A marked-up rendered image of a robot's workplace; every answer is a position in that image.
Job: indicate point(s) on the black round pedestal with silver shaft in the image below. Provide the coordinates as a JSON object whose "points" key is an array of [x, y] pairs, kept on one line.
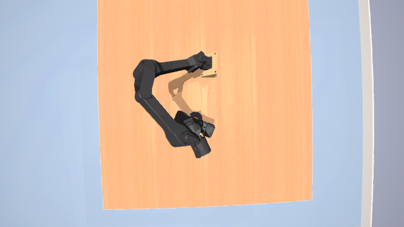
{"points": [[197, 115]]}

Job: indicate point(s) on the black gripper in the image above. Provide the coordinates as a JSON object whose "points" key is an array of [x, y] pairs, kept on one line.
{"points": [[206, 128]]}

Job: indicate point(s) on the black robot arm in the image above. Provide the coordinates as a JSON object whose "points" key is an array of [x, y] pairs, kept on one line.
{"points": [[176, 134]]}

